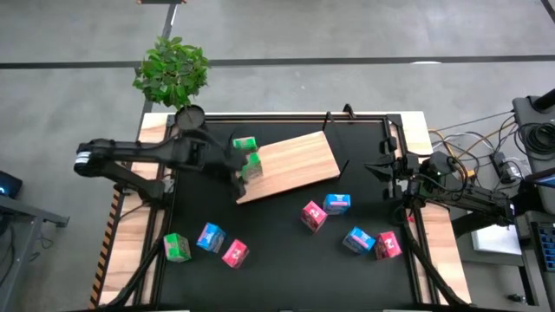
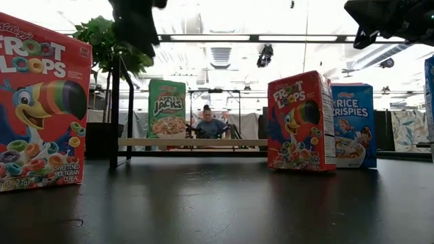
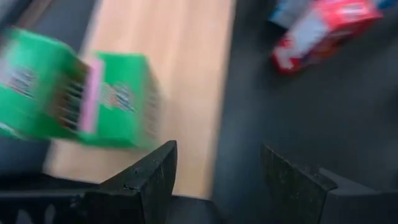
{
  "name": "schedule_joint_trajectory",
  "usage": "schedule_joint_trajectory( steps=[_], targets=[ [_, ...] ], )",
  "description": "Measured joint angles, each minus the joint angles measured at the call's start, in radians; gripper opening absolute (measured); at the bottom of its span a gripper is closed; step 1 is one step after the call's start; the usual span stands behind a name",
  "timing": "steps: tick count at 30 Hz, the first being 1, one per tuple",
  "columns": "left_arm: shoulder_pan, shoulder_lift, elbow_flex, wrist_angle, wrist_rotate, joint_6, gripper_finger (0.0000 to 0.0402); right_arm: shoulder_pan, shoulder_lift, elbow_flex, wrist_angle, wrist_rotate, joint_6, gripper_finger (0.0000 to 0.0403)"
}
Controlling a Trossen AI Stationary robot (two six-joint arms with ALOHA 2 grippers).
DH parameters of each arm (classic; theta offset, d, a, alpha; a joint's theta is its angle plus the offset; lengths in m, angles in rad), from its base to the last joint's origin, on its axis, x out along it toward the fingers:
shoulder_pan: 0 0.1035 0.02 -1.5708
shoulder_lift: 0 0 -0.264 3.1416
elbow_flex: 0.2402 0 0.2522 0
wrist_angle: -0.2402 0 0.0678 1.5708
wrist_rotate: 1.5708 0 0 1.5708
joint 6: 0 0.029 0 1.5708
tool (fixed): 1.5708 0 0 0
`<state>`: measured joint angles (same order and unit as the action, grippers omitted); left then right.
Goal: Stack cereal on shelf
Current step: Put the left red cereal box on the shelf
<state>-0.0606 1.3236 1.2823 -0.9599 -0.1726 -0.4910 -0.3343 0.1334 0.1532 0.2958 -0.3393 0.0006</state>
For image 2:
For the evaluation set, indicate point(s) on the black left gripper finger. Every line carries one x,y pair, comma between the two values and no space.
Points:
139,39

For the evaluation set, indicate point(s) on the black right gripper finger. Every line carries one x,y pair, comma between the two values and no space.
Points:
366,11
365,38

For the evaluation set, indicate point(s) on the blue Rice Krispies cereal box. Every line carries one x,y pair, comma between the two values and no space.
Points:
354,115
430,101

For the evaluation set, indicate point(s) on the red Froot Loops cereal box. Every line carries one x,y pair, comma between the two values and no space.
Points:
44,101
298,128

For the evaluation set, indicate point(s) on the green Apple Jacks cereal box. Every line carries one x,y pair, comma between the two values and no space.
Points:
167,108

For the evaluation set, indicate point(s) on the green potted plant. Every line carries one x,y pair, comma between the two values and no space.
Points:
101,44

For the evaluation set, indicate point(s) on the black partition panel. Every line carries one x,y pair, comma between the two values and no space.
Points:
383,130

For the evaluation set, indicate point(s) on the leaf patterned cloth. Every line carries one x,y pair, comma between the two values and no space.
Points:
408,130

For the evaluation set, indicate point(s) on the black horizontal rig bar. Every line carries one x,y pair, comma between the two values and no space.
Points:
254,38

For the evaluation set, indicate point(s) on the person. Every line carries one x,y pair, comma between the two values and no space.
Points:
211,127

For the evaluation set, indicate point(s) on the white table cloth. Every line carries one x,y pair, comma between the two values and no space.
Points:
249,123

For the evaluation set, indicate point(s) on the black dome camera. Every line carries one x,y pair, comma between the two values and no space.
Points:
387,63

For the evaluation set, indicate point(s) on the black hanging camera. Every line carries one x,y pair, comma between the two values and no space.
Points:
265,56

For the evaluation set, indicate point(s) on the wooden shelf with black frame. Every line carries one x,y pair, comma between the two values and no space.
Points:
203,142

